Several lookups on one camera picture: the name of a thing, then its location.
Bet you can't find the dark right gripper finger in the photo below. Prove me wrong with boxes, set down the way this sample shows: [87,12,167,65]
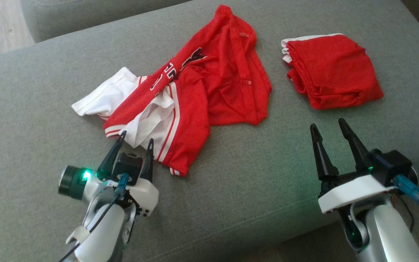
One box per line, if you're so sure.
[338,118,372,172]
[310,123,339,182]

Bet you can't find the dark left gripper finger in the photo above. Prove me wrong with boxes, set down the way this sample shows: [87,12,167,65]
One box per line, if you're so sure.
[139,138,155,182]
[96,131,127,181]

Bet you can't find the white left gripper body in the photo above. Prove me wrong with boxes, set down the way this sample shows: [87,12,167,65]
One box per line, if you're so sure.
[102,179,159,218]

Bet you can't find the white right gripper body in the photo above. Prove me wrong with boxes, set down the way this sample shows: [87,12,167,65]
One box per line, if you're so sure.
[318,168,396,214]

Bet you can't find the red shorts with white stripe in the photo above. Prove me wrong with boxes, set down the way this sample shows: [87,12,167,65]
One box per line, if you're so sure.
[281,33,384,111]

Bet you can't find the red jersey with white sleeves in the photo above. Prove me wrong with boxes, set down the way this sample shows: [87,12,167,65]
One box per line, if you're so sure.
[71,4,273,177]

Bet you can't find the beige sofa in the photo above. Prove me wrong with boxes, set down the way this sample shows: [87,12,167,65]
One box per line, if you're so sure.
[0,0,419,262]

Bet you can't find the small grey sofa cushion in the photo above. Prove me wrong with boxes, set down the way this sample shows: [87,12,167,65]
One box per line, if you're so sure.
[20,0,192,43]

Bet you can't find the teal-plug left camera cable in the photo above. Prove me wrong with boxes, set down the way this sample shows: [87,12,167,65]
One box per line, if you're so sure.
[59,172,131,262]

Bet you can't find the teal-plug camera cable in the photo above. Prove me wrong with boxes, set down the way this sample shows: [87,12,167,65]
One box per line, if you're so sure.
[393,174,419,221]
[59,172,131,262]

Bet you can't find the teal-plug right camera cable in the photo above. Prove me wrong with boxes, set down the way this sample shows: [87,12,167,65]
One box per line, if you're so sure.
[393,174,419,221]

